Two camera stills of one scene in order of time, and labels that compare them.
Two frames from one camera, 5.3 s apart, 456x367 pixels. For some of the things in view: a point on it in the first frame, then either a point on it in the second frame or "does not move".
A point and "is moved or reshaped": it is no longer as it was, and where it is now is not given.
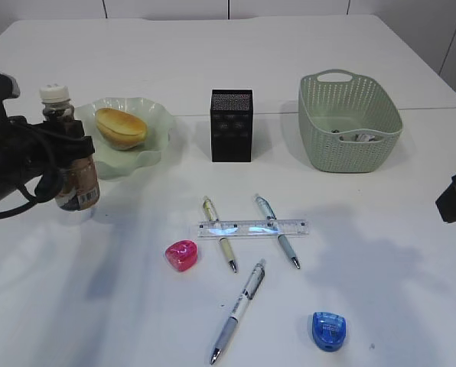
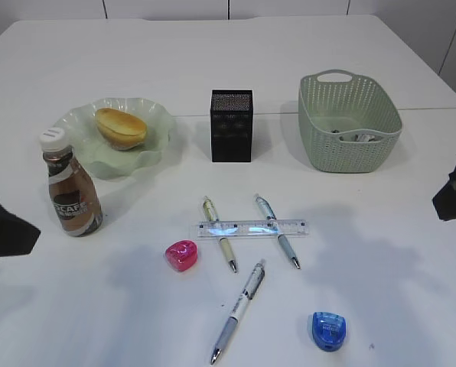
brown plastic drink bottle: (79, 176) is moved or reshaped
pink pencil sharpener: (182, 254) does not move
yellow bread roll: (120, 130) does not move
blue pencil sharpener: (329, 330) does not move
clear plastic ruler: (229, 228) does not move
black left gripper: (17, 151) -> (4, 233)
